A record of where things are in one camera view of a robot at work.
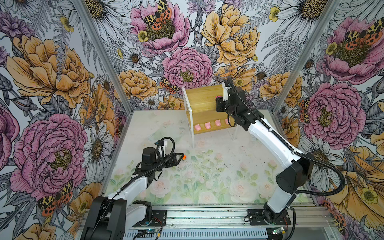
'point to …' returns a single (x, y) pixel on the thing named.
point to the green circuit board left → (150, 230)
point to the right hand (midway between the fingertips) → (218, 102)
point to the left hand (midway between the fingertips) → (178, 159)
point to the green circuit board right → (279, 230)
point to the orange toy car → (184, 157)
